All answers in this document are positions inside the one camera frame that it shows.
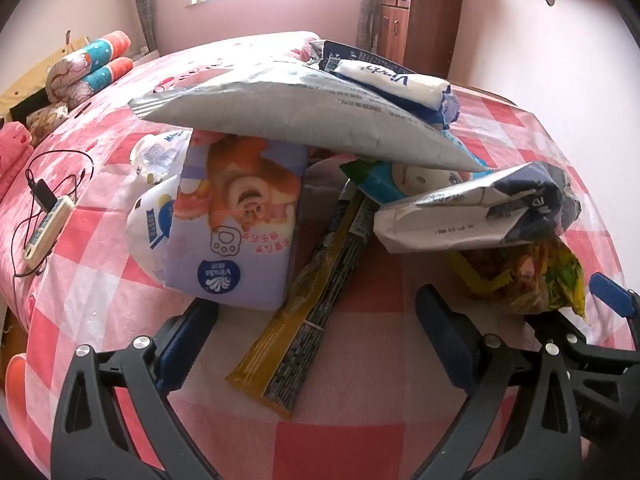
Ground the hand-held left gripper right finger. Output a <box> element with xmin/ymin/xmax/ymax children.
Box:
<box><xmin>410</xmin><ymin>284</ymin><xmax>583</xmax><ymax>480</ymax></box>

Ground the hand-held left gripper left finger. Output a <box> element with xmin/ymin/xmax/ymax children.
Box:
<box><xmin>50</xmin><ymin>300</ymin><xmax>221</xmax><ymax>480</ymax></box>

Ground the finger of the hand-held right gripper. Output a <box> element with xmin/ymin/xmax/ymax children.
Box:
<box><xmin>589</xmin><ymin>272</ymin><xmax>640</xmax><ymax>356</ymax></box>
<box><xmin>530</xmin><ymin>307</ymin><xmax>640</xmax><ymax>411</ymax></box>

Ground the yellow green snack bag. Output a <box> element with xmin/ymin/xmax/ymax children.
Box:
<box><xmin>450</xmin><ymin>237</ymin><xmax>588</xmax><ymax>323</ymax></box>

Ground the yellow stick wrapper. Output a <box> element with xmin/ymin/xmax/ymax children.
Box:
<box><xmin>225</xmin><ymin>187</ymin><xmax>383</xmax><ymax>421</ymax></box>

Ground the pink checked tablecloth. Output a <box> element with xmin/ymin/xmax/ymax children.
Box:
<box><xmin>22</xmin><ymin>55</ymin><xmax>636</xmax><ymax>480</ymax></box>

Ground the white navy crumpled bag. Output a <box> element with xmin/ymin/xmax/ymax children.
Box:
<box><xmin>372</xmin><ymin>162</ymin><xmax>583</xmax><ymax>256</ymax></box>

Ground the white blue print plastic bag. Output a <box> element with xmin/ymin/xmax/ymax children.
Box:
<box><xmin>125</xmin><ymin>130</ymin><xmax>196</xmax><ymax>283</ymax></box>

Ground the purple bear print tissue pack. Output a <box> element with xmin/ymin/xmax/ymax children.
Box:
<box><xmin>162</xmin><ymin>130</ymin><xmax>308</xmax><ymax>311</ymax></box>

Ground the teal green wrapper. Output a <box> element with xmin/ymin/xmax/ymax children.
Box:
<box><xmin>340</xmin><ymin>159</ymin><xmax>483</xmax><ymax>207</ymax></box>

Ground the beige power strip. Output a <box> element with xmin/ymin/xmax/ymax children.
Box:
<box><xmin>22</xmin><ymin>195</ymin><xmax>76</xmax><ymax>268</ymax></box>

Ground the black charger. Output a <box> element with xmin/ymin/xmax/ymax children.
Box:
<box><xmin>25</xmin><ymin>167</ymin><xmax>58</xmax><ymax>211</ymax></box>

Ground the pink script print pillow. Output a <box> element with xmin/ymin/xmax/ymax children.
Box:
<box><xmin>0</xmin><ymin>122</ymin><xmax>33</xmax><ymax>198</ymax></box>

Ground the large grey foil bag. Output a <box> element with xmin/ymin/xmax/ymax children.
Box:
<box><xmin>127</xmin><ymin>57</ymin><xmax>493</xmax><ymax>173</ymax></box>

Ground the brown yellow print pillow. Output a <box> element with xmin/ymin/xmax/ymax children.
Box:
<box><xmin>25</xmin><ymin>101</ymin><xmax>71</xmax><ymax>147</ymax></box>

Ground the white tissue pack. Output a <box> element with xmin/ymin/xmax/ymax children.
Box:
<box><xmin>332</xmin><ymin>59</ymin><xmax>451</xmax><ymax>111</ymax></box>

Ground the folded cartoon print quilt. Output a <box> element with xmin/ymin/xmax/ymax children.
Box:
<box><xmin>46</xmin><ymin>30</ymin><xmax>133</xmax><ymax>86</ymax></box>
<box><xmin>65</xmin><ymin>57</ymin><xmax>136</xmax><ymax>111</ymax></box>

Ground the bed with pink blanket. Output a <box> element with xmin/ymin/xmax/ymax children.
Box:
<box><xmin>0</xmin><ymin>30</ymin><xmax>321</xmax><ymax>291</ymax></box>

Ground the brown wooden cabinet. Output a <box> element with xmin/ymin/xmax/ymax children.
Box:
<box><xmin>377</xmin><ymin>0</ymin><xmax>466</xmax><ymax>91</ymax></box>

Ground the grey patterned curtain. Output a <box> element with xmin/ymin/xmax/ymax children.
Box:
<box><xmin>356</xmin><ymin>0</ymin><xmax>386</xmax><ymax>53</ymax></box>
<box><xmin>127</xmin><ymin>0</ymin><xmax>161</xmax><ymax>56</ymax></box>

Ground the black charging cable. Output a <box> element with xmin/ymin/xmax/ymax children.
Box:
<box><xmin>11</xmin><ymin>180</ymin><xmax>56</xmax><ymax>280</ymax></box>

